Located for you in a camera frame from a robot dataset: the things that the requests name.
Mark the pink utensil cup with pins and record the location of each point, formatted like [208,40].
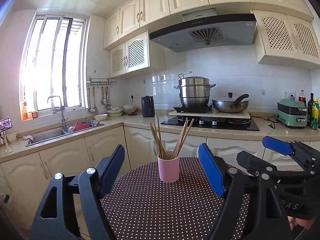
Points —
[169,169]

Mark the white bowl on counter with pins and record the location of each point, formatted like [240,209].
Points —
[101,117]

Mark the dark blue electric kettle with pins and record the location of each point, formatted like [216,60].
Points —
[148,107]

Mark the wall utensil rail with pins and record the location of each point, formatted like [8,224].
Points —
[100,81]

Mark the black gas stove top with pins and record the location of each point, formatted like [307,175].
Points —
[214,123]

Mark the steel wok black handle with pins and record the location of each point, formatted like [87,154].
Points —
[230,104]

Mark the kitchen window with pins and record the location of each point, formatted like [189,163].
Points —
[52,70]

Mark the phone on stand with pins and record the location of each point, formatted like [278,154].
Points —
[5,124]

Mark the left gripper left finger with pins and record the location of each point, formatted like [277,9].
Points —
[55,217]

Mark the brown polka dot tablecloth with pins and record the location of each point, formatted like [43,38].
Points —
[141,206]

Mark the cream upper cabinets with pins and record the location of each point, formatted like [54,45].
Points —
[284,35]

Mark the stainless kitchen sink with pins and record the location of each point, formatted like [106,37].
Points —
[58,133]

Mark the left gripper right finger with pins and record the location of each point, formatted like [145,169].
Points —
[250,203]

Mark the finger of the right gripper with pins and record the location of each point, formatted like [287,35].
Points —
[276,145]
[256,166]

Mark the green countertop appliance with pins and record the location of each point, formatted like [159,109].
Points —
[292,113]

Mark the yellow green bottle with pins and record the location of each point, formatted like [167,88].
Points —
[314,114]

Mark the cream lower kitchen cabinets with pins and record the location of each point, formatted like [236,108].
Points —
[26,170]

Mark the stainless steel steamer pot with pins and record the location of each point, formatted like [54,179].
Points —
[194,91]

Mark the black induction cooker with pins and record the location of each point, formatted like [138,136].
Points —
[193,109]

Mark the grey range hood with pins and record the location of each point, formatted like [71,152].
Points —
[213,31]

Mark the dark oil bottle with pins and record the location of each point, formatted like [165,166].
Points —
[309,112]

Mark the stacked white dishes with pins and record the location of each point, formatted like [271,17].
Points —
[126,109]

